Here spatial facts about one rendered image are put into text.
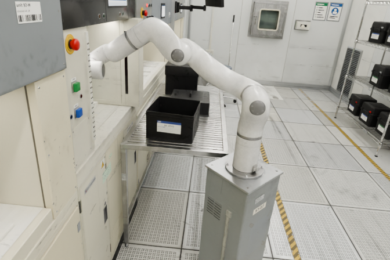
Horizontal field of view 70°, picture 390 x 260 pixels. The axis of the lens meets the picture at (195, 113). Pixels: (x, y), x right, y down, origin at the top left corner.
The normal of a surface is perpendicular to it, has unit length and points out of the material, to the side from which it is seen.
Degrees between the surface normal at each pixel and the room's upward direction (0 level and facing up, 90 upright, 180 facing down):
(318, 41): 90
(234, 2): 90
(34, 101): 90
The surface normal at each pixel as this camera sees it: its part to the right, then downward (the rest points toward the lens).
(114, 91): -0.07, 0.36
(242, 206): -0.75, 0.20
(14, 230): 0.07, -0.93
